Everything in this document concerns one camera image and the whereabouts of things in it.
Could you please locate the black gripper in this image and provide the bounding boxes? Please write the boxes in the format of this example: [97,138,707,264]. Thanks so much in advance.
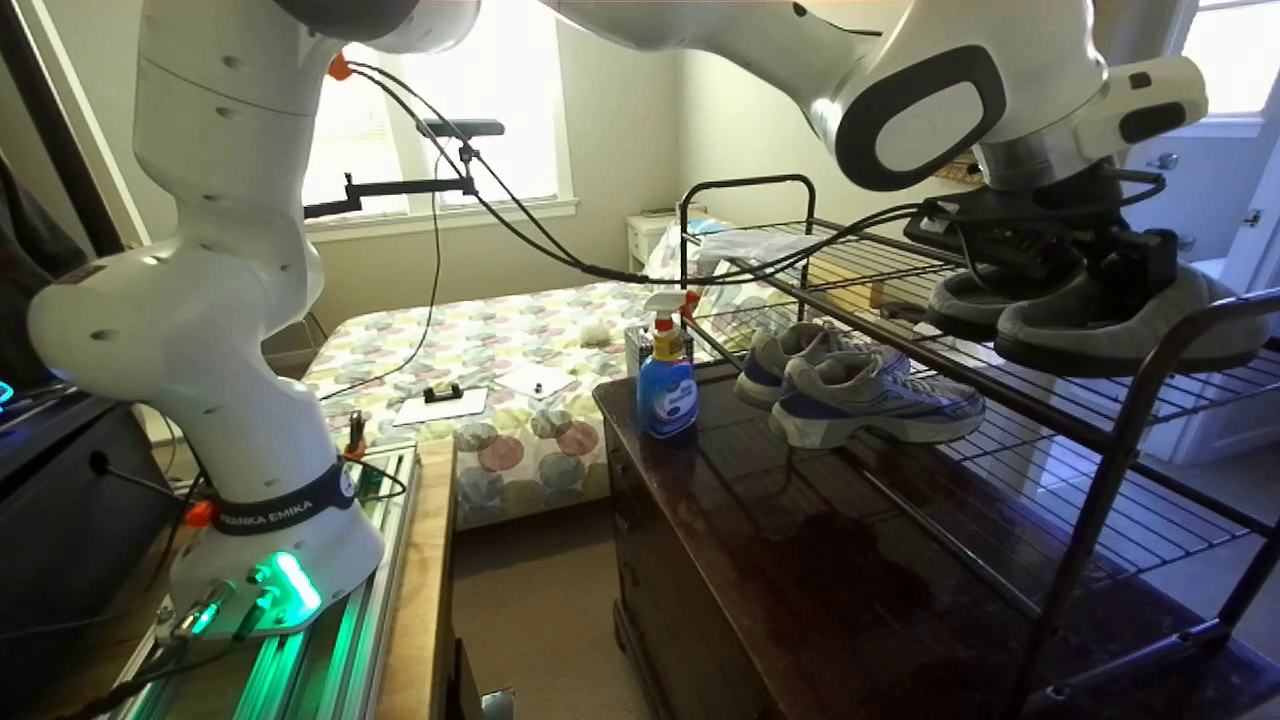
[953,162,1183,321]

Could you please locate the beige cloth garment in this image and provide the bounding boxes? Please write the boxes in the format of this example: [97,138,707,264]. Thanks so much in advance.
[995,256,1271,380]

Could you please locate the black metal shoe rack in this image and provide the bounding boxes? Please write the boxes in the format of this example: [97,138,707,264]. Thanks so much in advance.
[675,173,1280,720]

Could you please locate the white cabinet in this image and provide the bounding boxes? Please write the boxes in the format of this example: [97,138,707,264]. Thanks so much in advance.
[1133,112,1280,294]

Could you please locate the bright window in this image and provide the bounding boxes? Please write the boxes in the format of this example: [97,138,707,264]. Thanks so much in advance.
[299,0,582,225]
[1177,0,1280,114]

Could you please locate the white and blue sneaker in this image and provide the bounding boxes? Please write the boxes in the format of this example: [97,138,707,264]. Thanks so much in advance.
[769,338,994,451]
[733,316,856,413]

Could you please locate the white plastic bag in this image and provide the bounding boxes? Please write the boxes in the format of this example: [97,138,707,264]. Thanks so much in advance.
[651,210,856,293]

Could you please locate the dark wooden dresser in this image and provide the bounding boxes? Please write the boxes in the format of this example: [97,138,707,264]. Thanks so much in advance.
[593,362,1280,720]

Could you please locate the blue spray bottle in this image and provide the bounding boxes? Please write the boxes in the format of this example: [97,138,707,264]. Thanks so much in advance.
[631,287,703,449]

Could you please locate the bed with dotted bedspread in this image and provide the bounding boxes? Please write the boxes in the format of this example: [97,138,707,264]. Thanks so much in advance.
[299,274,804,537]

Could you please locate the white paper sheet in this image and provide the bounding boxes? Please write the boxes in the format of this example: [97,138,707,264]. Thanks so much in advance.
[393,385,491,433]

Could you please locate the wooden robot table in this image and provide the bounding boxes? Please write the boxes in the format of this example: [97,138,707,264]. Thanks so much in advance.
[0,395,463,720]

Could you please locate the black control unit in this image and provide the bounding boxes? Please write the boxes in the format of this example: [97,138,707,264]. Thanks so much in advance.
[0,156,194,670]

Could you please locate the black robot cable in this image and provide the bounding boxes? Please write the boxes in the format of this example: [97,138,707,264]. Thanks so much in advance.
[348,55,965,293]

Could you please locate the black camera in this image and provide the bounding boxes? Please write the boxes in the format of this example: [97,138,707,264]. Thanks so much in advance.
[417,114,514,144]

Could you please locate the thin black camera cable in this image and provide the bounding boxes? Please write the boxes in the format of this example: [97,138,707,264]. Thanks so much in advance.
[395,137,454,392]

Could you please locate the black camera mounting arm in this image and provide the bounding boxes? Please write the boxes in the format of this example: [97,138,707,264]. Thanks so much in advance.
[299,173,477,225]

